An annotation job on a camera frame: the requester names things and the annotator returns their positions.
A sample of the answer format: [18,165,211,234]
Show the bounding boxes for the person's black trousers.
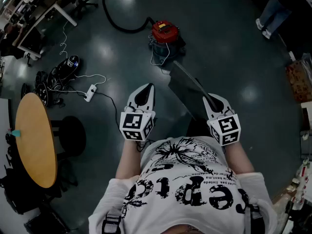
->
[185,117,213,139]

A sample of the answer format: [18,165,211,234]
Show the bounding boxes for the black open carrying case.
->
[36,68,59,89]
[34,81,49,107]

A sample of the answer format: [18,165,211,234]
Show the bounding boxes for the black floor cable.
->
[94,91,124,131]

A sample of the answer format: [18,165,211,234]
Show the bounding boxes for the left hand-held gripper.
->
[119,83,157,142]

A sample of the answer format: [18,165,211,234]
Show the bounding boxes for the patterned cardboard box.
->
[285,59,312,102]

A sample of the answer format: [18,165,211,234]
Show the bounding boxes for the coiled white cable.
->
[59,20,71,58]

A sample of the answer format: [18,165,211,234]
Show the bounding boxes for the round wooden table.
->
[15,92,59,189]

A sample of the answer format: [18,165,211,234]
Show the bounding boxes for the red-lidded vacuum cleaner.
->
[148,20,187,65]

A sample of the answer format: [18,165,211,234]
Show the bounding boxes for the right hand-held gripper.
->
[202,93,242,147]

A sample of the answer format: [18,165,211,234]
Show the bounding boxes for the white-legged office desk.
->
[17,1,78,59]

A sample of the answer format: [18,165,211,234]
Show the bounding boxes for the grey cloth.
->
[167,60,219,121]

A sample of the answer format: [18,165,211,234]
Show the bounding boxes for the black vacuum hose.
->
[101,0,156,34]

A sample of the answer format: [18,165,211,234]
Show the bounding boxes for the white power strip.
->
[83,84,98,103]

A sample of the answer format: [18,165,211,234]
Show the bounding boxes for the white power strip cable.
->
[46,73,107,98]

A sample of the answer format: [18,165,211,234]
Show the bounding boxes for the person's left forearm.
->
[115,138,142,180]

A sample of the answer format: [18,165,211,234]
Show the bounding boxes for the black round stool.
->
[58,116,87,157]

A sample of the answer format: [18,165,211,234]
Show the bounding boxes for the person in white patterned shirt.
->
[88,136,278,234]

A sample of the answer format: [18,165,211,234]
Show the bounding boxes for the black case with lights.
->
[56,55,80,80]

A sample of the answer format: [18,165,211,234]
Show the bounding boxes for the person's right forearm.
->
[223,141,255,176]

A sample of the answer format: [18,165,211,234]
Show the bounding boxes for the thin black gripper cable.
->
[135,140,156,153]

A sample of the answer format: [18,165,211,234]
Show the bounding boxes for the grey shoulder strap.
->
[101,207,122,234]
[243,196,267,234]

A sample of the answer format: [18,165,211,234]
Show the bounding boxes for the white vacuum power cord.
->
[149,34,171,75]

